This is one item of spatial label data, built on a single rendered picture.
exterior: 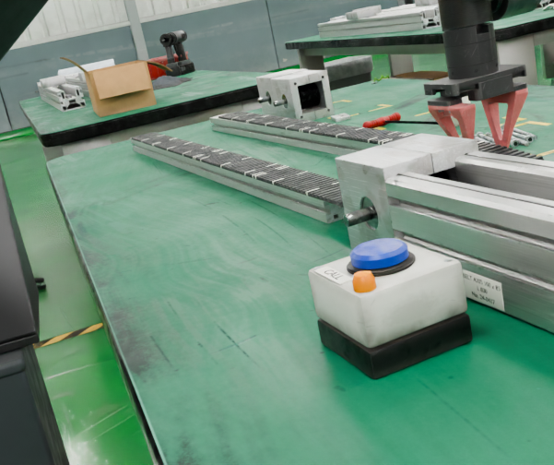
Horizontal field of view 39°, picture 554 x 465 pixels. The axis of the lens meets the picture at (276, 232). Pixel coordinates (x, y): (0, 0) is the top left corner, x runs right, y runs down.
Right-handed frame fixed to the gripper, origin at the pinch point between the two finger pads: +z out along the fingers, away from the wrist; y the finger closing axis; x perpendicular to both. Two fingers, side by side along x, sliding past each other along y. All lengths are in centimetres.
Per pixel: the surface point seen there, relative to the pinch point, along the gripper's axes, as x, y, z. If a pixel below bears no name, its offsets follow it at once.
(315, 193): 3.3, -21.0, -0.3
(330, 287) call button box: -30.2, -35.9, -2.6
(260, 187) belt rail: 22.8, -20.4, 1.8
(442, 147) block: -17.3, -17.1, -6.4
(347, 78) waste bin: 427, 205, 39
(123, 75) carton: 194, 1, -9
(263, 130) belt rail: 65, -2, 1
